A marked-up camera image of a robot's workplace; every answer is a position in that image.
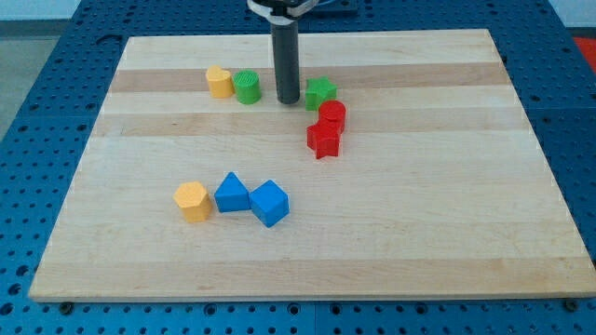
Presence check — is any green star block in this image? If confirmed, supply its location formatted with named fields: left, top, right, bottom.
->
left=305, top=76, right=337, bottom=111

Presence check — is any green cylinder block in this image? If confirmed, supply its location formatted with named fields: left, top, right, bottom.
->
left=233, top=70, right=262, bottom=104

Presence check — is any blue triangle block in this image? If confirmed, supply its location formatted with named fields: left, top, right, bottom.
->
left=214, top=172, right=251, bottom=212

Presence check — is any yellow heart block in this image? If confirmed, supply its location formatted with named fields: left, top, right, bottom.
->
left=205, top=65, right=235, bottom=99

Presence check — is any blue cube block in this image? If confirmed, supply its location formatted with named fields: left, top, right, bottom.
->
left=249, top=180, right=290, bottom=228

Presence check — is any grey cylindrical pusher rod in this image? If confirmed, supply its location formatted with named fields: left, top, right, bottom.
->
left=271, top=21, right=300, bottom=104

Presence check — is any yellow hexagon block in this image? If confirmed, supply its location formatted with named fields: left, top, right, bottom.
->
left=173, top=181, right=212, bottom=223

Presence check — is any red star block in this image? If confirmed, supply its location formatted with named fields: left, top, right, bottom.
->
left=306, top=121, right=341, bottom=159

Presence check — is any wooden board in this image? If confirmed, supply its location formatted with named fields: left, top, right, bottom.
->
left=29, top=29, right=595, bottom=302

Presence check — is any red cylinder block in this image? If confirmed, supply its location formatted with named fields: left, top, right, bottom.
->
left=318, top=100, right=346, bottom=134

